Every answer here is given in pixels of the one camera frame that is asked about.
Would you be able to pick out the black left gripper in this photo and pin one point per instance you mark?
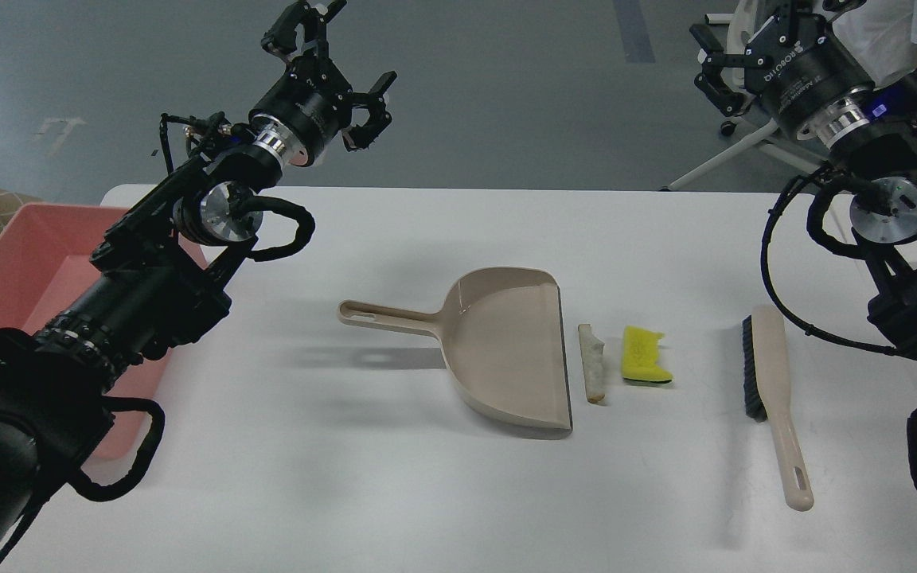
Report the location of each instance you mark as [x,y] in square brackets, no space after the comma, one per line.
[312,102]

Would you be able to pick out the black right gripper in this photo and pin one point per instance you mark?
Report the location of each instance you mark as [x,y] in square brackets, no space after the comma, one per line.
[794,64]

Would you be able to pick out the beige hand brush black bristles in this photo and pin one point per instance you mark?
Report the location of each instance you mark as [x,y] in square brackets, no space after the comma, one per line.
[767,397]

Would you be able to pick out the beige plastic dustpan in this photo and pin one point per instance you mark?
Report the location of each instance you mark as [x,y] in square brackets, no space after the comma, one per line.
[501,333]

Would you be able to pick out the yellow sponge piece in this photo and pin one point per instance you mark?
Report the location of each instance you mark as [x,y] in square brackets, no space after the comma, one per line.
[641,356]

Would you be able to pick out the bread slice scrap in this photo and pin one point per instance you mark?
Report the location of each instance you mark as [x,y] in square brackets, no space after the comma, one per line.
[592,363]

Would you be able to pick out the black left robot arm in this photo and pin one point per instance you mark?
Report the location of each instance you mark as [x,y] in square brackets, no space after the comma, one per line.
[164,267]

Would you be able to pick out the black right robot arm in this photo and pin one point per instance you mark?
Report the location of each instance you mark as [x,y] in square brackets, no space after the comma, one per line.
[865,207]

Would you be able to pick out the pink plastic bin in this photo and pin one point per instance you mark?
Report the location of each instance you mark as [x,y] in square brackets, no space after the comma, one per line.
[45,263]

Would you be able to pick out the seated person white shirt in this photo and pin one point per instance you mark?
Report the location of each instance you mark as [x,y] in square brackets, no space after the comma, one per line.
[882,37]

